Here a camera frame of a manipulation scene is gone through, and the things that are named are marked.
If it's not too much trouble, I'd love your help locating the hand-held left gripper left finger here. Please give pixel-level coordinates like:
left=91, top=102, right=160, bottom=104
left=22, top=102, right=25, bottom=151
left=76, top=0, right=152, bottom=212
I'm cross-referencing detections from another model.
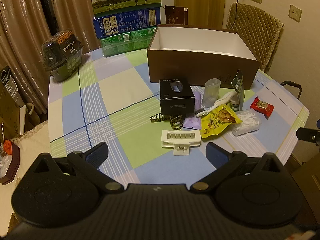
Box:
left=32, top=142, right=124, bottom=194

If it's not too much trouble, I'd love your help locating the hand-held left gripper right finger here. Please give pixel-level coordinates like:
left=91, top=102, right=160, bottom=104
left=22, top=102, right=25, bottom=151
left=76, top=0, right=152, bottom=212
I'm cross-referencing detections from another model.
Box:
left=191, top=142, right=285, bottom=193

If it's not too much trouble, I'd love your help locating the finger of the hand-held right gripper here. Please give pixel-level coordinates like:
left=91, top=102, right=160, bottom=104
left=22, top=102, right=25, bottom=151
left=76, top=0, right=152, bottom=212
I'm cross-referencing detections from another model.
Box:
left=296, top=127, right=320, bottom=146

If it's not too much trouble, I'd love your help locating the yellow snack packet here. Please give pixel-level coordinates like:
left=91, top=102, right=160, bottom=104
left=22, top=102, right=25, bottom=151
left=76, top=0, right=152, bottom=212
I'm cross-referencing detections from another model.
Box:
left=200, top=105, right=243, bottom=139

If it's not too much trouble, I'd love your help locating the white hair clip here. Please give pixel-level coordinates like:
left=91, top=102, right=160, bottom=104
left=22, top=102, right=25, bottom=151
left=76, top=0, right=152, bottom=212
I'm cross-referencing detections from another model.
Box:
left=161, top=129, right=202, bottom=156

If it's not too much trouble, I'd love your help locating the purple sachet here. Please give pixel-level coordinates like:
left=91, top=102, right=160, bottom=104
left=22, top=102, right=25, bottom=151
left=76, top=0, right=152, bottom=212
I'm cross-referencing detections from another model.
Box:
left=183, top=91, right=202, bottom=130

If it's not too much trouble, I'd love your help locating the clear floss pick box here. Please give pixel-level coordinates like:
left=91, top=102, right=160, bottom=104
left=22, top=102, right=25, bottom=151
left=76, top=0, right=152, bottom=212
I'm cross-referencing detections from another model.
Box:
left=230, top=108, right=262, bottom=137

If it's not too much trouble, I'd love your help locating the leopard print hair claw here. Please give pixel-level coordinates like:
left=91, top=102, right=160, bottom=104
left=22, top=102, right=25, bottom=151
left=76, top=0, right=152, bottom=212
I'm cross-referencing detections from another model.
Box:
left=150, top=114, right=184, bottom=131

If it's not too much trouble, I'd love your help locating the white handled brush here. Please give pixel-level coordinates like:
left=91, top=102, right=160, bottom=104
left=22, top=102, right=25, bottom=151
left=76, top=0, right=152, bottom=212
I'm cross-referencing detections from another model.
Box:
left=195, top=91, right=237, bottom=118

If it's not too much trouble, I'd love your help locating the red snack packet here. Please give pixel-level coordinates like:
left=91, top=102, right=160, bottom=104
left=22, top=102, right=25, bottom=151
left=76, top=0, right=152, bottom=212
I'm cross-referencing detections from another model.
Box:
left=250, top=96, right=275, bottom=119

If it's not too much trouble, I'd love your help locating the clear plastic cup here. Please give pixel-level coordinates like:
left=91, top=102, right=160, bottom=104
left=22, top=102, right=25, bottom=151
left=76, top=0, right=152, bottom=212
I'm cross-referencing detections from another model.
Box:
left=202, top=78, right=221, bottom=109

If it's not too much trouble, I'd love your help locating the black shaver box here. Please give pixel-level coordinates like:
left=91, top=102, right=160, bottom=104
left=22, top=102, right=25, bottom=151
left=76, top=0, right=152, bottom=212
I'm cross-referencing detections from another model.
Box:
left=159, top=78, right=196, bottom=116

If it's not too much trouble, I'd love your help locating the green lip balm card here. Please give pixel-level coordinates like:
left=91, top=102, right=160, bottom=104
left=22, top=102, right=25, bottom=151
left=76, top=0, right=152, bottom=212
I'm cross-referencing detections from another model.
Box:
left=230, top=69, right=245, bottom=112

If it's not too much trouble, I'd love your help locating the white cardboard bin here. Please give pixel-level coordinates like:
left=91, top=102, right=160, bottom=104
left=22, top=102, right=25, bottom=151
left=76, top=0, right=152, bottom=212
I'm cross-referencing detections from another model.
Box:
left=147, top=24, right=259, bottom=91

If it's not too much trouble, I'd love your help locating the checked cloth desktop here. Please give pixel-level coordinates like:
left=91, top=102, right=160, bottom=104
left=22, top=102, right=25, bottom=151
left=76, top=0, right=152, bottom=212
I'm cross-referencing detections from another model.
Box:
left=47, top=47, right=310, bottom=184

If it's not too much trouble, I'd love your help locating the brown wooden tray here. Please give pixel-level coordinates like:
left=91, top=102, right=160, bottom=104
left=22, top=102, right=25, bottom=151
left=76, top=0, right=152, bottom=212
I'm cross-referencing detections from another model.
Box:
left=0, top=143, right=21, bottom=186

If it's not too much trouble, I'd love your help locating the orange toy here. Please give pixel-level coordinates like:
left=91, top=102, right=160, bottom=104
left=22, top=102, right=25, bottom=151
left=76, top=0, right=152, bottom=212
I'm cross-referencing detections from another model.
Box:
left=3, top=140, right=13, bottom=156

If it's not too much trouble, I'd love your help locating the open cardboard box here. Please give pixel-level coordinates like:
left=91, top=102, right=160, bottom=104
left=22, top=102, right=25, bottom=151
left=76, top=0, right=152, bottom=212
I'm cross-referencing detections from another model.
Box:
left=0, top=66, right=26, bottom=140

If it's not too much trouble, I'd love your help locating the black instant noodle bowl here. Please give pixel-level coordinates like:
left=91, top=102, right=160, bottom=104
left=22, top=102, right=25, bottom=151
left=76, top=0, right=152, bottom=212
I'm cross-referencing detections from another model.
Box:
left=40, top=29, right=84, bottom=82

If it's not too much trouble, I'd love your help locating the green drink carton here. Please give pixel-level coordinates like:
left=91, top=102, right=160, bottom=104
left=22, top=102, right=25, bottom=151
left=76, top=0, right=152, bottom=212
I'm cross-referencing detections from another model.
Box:
left=99, top=28, right=157, bottom=57

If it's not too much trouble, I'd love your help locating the blue milk carton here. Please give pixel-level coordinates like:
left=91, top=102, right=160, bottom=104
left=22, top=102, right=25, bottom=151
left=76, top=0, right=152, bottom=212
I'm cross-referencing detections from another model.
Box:
left=93, top=6, right=161, bottom=40

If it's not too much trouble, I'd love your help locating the beige curtain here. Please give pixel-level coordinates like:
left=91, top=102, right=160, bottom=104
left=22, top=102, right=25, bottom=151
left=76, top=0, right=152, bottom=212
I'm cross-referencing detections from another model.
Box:
left=0, top=0, right=102, bottom=115

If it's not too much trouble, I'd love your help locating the dark brown gift bag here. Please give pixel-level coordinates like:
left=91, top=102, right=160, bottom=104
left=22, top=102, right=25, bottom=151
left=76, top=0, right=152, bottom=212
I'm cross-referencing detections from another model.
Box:
left=165, top=5, right=188, bottom=26

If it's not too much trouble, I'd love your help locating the wooden door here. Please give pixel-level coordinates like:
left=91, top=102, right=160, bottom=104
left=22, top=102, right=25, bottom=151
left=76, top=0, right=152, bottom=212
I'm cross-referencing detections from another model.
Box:
left=173, top=0, right=227, bottom=29

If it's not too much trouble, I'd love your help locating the black curved handle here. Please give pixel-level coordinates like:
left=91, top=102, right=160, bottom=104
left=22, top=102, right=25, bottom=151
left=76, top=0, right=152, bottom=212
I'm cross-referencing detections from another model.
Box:
left=280, top=80, right=302, bottom=100

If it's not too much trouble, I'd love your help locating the black power cable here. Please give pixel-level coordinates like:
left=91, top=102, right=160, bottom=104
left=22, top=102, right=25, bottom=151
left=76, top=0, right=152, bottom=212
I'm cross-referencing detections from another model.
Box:
left=229, top=0, right=247, bottom=29

